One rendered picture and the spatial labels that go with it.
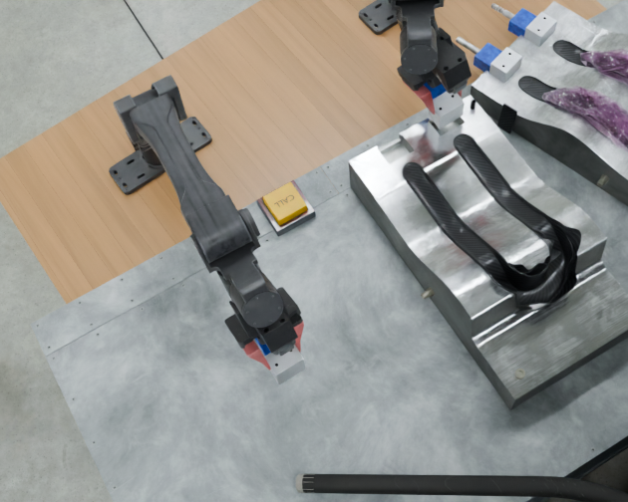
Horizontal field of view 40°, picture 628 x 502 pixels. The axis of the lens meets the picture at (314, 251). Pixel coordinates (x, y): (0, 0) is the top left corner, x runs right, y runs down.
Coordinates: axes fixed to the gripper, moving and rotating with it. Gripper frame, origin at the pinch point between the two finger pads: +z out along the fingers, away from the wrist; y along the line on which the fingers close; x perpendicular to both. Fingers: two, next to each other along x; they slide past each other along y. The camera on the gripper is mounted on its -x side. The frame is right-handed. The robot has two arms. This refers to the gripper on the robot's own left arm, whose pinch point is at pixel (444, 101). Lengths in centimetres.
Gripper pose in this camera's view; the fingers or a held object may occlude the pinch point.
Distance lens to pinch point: 154.9
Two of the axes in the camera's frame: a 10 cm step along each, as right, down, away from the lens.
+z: 3.5, 6.1, 7.1
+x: -3.9, -5.9, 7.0
